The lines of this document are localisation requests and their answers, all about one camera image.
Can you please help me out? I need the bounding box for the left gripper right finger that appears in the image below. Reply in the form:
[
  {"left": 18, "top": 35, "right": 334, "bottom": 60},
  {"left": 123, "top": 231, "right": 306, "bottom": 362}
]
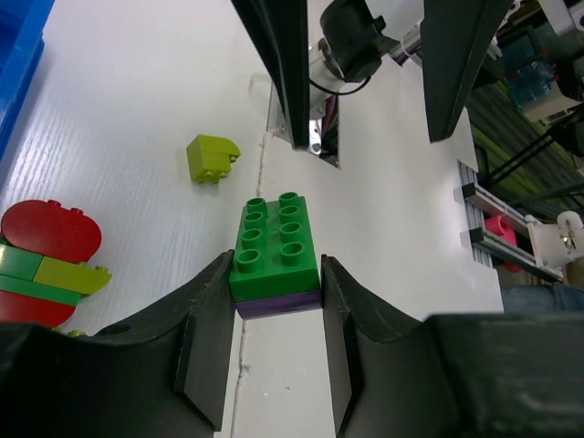
[{"left": 321, "top": 255, "right": 583, "bottom": 437}]

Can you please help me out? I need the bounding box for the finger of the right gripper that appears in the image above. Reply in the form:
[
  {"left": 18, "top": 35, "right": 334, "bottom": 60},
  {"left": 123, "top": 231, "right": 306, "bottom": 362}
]
[
  {"left": 232, "top": 0, "right": 310, "bottom": 148},
  {"left": 422, "top": 0, "right": 507, "bottom": 142}
]

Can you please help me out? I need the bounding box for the striped red green lego stack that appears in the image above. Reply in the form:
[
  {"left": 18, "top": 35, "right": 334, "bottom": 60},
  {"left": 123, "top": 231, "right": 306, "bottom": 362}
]
[{"left": 1, "top": 200, "right": 111, "bottom": 329}]

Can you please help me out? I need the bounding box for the pink object on rail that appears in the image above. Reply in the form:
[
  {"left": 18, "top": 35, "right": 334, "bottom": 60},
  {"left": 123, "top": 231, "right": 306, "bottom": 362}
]
[{"left": 485, "top": 214, "right": 522, "bottom": 273}]

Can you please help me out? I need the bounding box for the blue divided plastic bin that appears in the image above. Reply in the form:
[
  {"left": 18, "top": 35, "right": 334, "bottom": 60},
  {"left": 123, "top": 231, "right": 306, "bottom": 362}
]
[{"left": 1, "top": 0, "right": 54, "bottom": 156}]

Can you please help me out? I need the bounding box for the green brick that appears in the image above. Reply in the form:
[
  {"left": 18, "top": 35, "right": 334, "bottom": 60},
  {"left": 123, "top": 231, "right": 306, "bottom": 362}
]
[{"left": 229, "top": 192, "right": 323, "bottom": 319}]

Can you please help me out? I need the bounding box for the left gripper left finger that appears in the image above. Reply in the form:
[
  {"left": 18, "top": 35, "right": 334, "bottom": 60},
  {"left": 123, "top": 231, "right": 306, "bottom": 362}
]
[{"left": 1, "top": 251, "right": 235, "bottom": 437}]

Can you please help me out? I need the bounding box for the lime green lego piece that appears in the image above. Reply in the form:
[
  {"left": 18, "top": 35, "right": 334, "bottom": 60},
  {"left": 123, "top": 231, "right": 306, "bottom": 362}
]
[{"left": 186, "top": 134, "right": 241, "bottom": 183}]

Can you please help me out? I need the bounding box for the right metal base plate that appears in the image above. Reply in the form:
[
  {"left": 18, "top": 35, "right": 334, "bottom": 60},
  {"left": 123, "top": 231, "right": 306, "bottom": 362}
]
[{"left": 266, "top": 85, "right": 340, "bottom": 168}]

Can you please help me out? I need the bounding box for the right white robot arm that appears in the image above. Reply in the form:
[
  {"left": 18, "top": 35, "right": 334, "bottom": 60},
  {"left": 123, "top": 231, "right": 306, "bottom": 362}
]
[{"left": 233, "top": 1, "right": 511, "bottom": 149}]

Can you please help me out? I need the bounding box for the aluminium frame rail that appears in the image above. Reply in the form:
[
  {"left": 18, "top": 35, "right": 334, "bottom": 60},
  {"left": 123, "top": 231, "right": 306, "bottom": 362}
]
[{"left": 458, "top": 162, "right": 563, "bottom": 282}]

